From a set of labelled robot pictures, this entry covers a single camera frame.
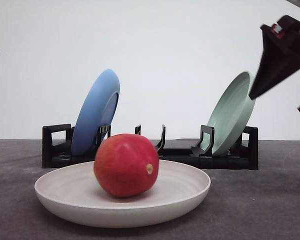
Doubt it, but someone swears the black plate rack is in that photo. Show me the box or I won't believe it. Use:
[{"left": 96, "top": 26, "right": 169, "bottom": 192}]
[{"left": 42, "top": 124, "right": 259, "bottom": 170}]

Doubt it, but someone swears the white plate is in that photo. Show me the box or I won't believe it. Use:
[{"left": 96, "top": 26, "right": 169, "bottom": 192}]
[{"left": 34, "top": 161, "right": 211, "bottom": 228}]

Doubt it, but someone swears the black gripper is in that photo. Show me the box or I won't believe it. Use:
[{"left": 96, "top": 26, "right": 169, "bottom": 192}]
[{"left": 249, "top": 15, "right": 300, "bottom": 112}]

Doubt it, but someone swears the red pomegranate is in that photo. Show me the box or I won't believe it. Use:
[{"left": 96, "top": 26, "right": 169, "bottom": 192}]
[{"left": 93, "top": 133, "right": 159, "bottom": 198}]

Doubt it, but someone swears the green plate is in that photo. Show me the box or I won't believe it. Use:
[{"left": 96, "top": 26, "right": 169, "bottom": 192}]
[{"left": 210, "top": 71, "right": 256, "bottom": 156}]

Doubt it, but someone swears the blue plate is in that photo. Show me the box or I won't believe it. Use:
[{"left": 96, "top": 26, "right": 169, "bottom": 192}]
[{"left": 71, "top": 69, "right": 120, "bottom": 156}]

